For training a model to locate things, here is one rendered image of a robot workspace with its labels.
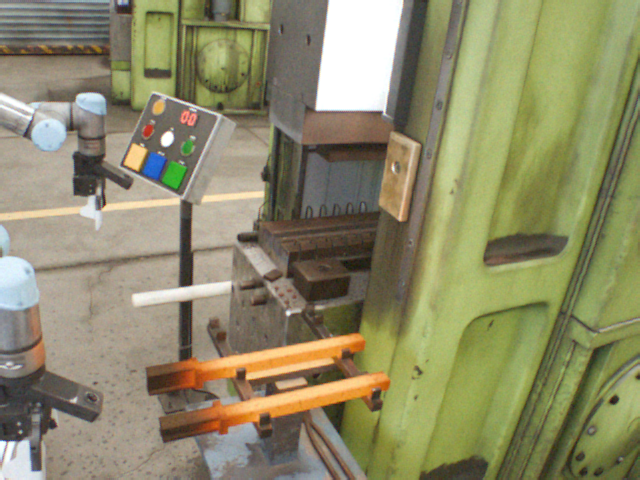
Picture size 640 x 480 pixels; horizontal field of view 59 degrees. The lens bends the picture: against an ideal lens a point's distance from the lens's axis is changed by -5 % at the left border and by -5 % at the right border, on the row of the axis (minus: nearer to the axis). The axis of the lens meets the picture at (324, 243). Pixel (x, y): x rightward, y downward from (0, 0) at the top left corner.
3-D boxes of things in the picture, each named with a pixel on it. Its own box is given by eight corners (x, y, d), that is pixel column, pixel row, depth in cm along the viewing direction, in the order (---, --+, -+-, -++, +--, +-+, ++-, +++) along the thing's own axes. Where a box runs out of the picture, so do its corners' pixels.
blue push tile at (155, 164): (156, 180, 184) (165, 158, 184) (142, 173, 188) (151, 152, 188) (160, 182, 186) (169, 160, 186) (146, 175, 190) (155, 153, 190)
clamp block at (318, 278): (306, 303, 144) (309, 280, 141) (291, 285, 150) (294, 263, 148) (349, 296, 149) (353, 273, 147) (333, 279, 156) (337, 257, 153)
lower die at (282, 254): (286, 278, 153) (289, 249, 149) (257, 243, 169) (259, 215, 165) (419, 259, 172) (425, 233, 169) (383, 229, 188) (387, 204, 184)
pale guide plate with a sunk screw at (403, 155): (399, 221, 127) (414, 145, 119) (377, 204, 134) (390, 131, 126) (407, 221, 128) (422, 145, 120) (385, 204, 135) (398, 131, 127)
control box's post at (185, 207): (180, 397, 239) (184, 140, 191) (178, 391, 241) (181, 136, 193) (189, 395, 240) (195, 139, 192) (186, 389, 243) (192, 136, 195)
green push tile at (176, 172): (176, 190, 179) (186, 167, 179) (161, 182, 183) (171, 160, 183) (180, 192, 181) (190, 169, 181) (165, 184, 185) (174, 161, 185)
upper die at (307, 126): (300, 145, 137) (305, 105, 133) (268, 120, 153) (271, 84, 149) (444, 141, 157) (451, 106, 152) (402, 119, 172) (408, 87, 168)
